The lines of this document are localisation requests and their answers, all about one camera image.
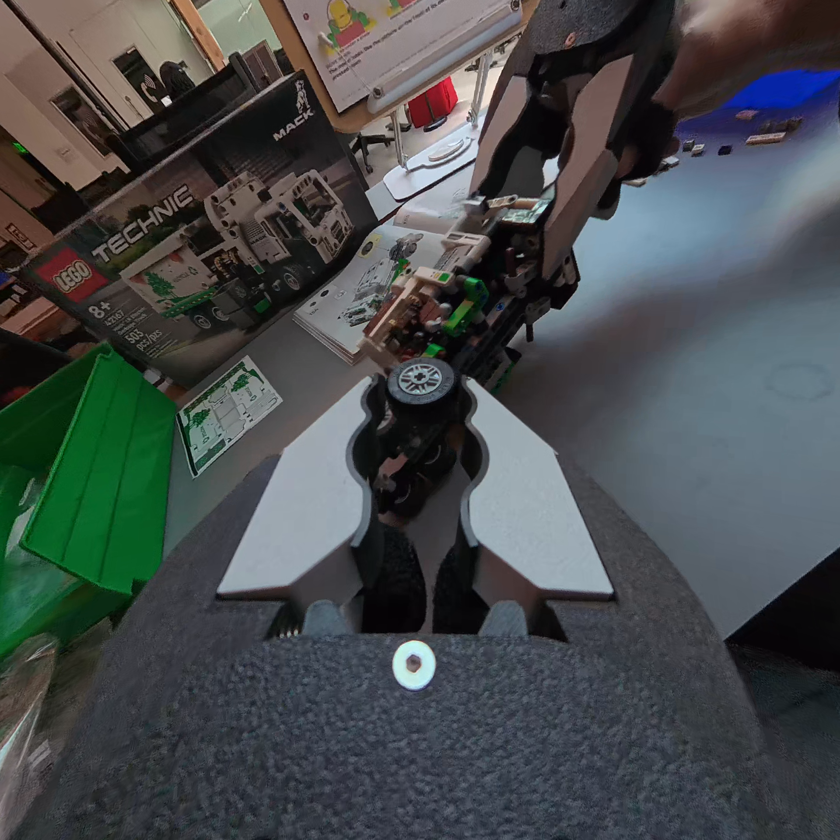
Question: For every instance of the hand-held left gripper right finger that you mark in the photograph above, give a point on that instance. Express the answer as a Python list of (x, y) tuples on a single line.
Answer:
[(538, 518)]

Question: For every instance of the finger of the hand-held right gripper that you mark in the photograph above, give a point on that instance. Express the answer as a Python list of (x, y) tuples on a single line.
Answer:
[(489, 144), (584, 170)]

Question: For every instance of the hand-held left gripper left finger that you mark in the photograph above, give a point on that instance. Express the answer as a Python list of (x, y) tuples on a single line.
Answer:
[(302, 518)]

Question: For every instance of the lego truck model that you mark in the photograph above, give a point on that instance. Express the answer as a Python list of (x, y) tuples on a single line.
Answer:
[(469, 298)]

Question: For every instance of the small black lego wheel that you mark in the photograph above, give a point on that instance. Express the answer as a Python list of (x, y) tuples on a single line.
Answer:
[(420, 380)]

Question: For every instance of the scattered small lego pieces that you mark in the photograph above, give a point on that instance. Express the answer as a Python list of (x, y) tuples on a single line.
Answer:
[(768, 138)]

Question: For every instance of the toy truck set box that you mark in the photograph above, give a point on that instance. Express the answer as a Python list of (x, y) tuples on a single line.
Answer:
[(216, 197)]

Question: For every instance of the person's right hand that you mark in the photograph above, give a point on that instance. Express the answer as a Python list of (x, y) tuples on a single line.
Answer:
[(735, 39)]

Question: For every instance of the red object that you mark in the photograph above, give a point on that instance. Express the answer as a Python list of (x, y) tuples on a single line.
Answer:
[(433, 102)]

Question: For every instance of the white stand base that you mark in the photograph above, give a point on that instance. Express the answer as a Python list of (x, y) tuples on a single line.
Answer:
[(420, 177)]

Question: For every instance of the green and white sticker sheet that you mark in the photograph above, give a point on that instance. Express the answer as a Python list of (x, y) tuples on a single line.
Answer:
[(223, 420)]

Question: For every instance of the illustrated poster board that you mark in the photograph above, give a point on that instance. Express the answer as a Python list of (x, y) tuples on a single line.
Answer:
[(407, 46)]

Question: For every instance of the blue sheet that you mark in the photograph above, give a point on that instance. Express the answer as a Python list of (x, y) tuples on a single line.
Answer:
[(787, 92)]

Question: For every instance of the green plastic bin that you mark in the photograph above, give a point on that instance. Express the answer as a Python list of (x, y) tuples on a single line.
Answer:
[(98, 472)]

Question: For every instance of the instruction booklet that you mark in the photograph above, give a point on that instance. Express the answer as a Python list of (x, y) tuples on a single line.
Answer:
[(328, 308)]

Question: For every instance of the clear plastic bag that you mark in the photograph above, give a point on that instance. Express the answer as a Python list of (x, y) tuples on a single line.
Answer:
[(19, 709)]

